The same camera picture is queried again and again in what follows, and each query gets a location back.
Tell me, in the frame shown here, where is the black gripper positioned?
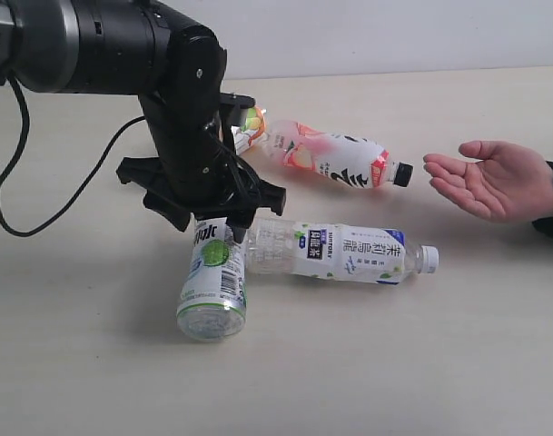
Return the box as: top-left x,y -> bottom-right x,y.
116,94 -> 286,243

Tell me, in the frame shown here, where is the lime label clear bottle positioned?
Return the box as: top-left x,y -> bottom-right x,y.
176,218 -> 247,342

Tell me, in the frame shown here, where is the square pear tea bottle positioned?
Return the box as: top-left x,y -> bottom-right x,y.
218,105 -> 266,157

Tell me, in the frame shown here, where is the white Suntory tea bottle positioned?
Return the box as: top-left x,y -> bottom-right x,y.
245,218 -> 439,285

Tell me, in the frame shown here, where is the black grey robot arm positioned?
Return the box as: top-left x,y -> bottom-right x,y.
0,1 -> 286,242

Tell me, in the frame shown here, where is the pink peach label bottle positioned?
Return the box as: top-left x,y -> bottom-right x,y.
257,120 -> 413,190

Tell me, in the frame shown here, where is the person's open hand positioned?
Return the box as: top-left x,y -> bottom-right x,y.
423,140 -> 550,223

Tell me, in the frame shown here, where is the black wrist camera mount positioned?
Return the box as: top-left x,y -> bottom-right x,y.
220,93 -> 256,127

